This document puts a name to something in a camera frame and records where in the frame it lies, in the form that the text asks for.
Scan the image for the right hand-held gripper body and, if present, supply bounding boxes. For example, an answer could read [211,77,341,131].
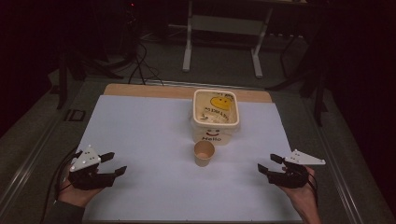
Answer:
[267,148,327,189]

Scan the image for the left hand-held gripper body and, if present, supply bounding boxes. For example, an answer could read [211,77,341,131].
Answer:
[68,145,117,191]

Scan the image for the cream smiley face bin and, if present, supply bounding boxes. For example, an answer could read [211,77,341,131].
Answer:
[190,89,241,147]

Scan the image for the brown paper cup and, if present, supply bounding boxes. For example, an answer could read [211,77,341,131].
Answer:
[193,139,216,168]

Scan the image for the person's right hand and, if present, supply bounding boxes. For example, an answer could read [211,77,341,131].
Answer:
[279,166,319,217]

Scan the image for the person's left hand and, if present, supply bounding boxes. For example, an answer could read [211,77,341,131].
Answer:
[58,176,105,208]

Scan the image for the white table mat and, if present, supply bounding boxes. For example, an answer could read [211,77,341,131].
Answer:
[81,94,304,223]

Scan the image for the black floor plate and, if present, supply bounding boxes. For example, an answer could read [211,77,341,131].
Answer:
[64,108,87,123]

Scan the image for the black metal stand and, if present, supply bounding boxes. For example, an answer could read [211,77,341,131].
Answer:
[265,27,330,128]
[49,46,125,110]

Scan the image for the clear bag with yellow heart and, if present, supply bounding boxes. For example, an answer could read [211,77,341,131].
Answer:
[197,91,236,123]

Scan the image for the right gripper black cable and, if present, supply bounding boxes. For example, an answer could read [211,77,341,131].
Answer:
[305,173,320,209]

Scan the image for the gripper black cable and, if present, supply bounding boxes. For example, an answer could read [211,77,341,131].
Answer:
[39,147,82,224]
[305,173,320,209]

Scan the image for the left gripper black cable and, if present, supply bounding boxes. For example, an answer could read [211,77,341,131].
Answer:
[39,147,82,224]

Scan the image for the metal floor rail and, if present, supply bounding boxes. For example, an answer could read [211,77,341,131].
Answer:
[136,77,266,91]
[0,119,80,218]
[303,99,367,224]

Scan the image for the black floor cables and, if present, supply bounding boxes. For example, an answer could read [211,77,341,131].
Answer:
[126,38,165,87]

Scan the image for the white metal table frame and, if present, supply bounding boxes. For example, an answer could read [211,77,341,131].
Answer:
[167,0,276,79]

